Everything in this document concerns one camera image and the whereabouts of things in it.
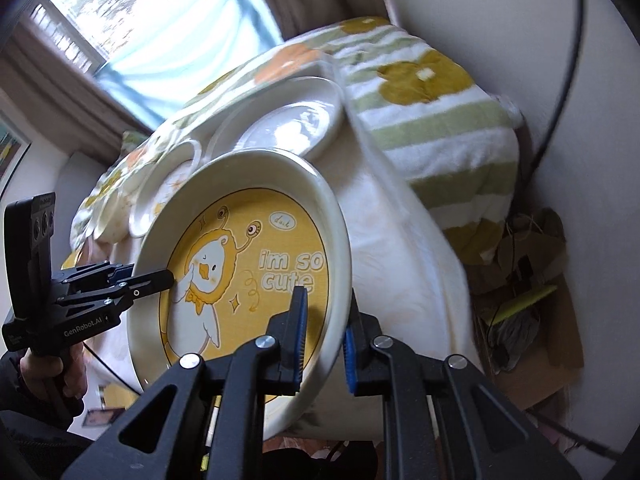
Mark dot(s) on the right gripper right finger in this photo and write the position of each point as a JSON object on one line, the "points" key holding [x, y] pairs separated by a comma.
{"points": [[443, 419]]}

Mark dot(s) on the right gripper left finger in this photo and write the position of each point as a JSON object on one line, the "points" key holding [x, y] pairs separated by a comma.
{"points": [[204, 418]]}

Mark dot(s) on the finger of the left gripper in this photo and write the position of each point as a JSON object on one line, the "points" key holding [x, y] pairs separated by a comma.
{"points": [[125, 293], [117, 272]]}

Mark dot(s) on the yellow cartoon duck plate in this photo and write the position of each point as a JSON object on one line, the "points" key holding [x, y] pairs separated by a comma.
{"points": [[239, 236]]}

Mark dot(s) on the plain white plate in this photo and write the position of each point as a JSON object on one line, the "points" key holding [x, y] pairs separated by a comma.
{"points": [[301, 115]]}

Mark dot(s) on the person's left hand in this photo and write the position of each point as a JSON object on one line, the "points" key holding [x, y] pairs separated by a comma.
{"points": [[40, 371]]}

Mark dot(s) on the small floral rimmed plate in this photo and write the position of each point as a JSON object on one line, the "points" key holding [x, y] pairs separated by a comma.
{"points": [[133, 207]]}

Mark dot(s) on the floral white tablecloth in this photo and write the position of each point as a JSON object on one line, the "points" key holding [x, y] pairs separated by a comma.
{"points": [[404, 272]]}

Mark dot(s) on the beige curtain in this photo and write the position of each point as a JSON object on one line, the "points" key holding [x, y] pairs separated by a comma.
{"points": [[69, 107]]}

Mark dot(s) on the blue window cloth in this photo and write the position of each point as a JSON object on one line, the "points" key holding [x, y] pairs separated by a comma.
{"points": [[189, 44]]}

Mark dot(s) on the green striped floral blanket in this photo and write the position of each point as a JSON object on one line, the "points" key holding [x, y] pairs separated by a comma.
{"points": [[451, 141]]}

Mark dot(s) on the framed wall picture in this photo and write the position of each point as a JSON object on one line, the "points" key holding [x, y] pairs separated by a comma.
{"points": [[14, 145]]}

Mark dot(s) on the window with white frame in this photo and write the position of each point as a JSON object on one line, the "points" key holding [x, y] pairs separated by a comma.
{"points": [[92, 32]]}

